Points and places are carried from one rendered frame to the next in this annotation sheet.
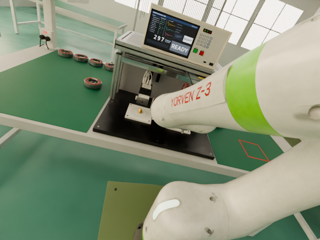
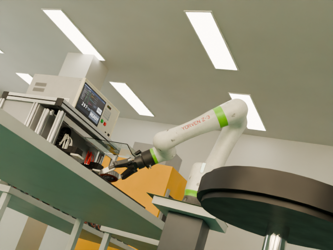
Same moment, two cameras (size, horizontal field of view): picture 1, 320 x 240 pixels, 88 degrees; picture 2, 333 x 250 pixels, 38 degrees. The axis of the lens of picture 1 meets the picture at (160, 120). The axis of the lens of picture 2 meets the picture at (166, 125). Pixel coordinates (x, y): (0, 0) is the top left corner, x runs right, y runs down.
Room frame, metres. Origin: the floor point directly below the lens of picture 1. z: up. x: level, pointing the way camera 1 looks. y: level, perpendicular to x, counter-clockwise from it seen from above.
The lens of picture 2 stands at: (-1.07, 1.88, 0.30)
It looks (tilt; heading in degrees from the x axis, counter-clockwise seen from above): 19 degrees up; 309
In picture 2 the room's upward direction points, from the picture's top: 18 degrees clockwise
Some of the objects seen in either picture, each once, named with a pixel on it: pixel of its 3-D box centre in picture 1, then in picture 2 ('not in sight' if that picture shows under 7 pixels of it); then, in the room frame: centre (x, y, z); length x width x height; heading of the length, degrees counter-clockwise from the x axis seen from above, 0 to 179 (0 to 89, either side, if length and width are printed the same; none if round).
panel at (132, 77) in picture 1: (165, 81); (62, 152); (1.10, 0.05, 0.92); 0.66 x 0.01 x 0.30; 100
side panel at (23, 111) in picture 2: not in sight; (8, 127); (1.18, 0.40, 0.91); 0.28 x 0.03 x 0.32; 10
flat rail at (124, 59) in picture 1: (171, 74); (89, 139); (0.95, 0.03, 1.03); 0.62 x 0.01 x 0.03; 100
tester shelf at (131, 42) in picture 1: (173, 54); (64, 124); (1.16, 0.07, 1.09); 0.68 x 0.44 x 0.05; 100
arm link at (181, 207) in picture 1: (178, 219); (200, 182); (0.23, -0.13, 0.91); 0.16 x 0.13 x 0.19; 115
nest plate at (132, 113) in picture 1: (139, 113); not in sight; (0.83, 0.13, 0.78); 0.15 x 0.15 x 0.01; 10
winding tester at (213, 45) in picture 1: (182, 35); (72, 107); (1.17, 0.05, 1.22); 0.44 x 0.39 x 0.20; 100
